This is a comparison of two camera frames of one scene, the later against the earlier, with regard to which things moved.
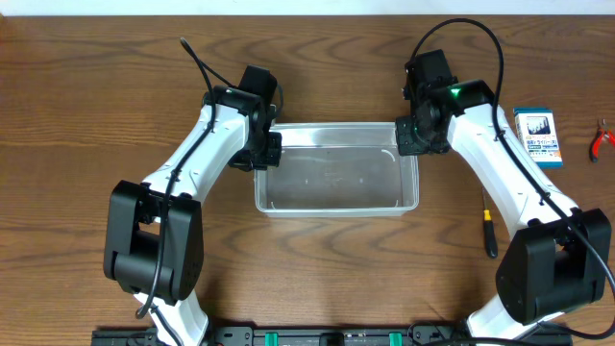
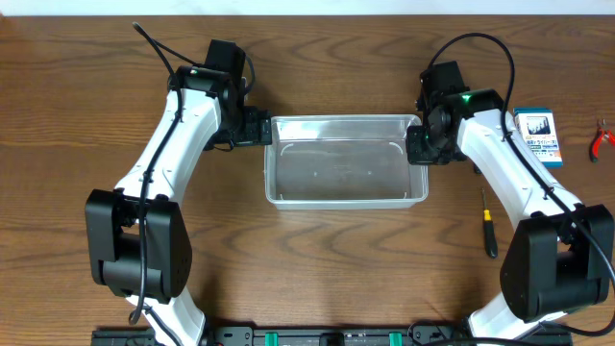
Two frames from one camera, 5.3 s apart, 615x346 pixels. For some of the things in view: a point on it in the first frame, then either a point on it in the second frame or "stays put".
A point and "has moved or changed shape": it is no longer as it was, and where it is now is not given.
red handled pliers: [602, 133] stays put
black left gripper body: [268, 150] → [259, 131]
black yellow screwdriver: [491, 244] stays put
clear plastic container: [337, 169] has moved or changed shape
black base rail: [319, 335] stays put
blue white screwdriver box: [537, 133] stays put
